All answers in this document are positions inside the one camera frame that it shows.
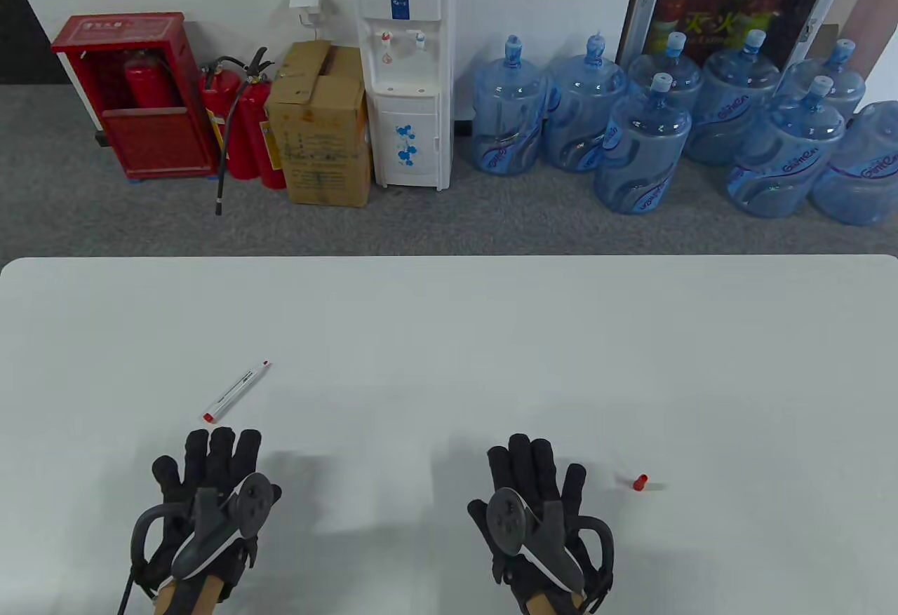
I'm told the person's right hand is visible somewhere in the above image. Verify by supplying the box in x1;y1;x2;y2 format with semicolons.
467;433;612;612

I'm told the person's left hand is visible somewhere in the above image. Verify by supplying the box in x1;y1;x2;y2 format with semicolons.
137;426;282;602

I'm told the white marker with red tip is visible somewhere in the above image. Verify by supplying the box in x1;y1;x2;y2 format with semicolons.
203;360;272;424

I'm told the person's right forearm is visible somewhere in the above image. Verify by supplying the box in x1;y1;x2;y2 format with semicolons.
530;590;587;615

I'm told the person's left forearm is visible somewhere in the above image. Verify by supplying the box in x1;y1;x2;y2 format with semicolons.
154;579;185;615

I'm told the black right hand controller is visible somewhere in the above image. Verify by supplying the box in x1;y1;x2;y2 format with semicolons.
485;487;615;609

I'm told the black hand controller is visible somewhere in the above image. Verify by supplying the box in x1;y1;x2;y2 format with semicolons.
130;473;276;598
485;487;615;609

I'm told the black left hand controller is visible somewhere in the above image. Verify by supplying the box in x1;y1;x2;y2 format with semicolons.
130;473;276;598

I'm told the red fire extinguisher cabinet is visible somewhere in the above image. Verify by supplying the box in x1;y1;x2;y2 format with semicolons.
51;12;220;182

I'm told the brown cardboard box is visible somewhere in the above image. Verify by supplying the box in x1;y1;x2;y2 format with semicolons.
265;40;373;208

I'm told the red fire extinguisher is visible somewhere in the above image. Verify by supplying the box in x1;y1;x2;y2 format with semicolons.
199;56;257;216
123;50;180;111
235;47;288;189

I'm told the group of blue water jugs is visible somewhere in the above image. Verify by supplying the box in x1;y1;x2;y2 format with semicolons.
469;29;898;227

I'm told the white water dispenser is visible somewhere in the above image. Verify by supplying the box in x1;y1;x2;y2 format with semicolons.
353;0;457;191

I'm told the black double door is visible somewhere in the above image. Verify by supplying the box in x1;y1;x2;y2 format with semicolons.
0;0;71;85

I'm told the thin black glove cable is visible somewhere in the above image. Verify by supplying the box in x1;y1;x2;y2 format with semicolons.
118;559;138;615

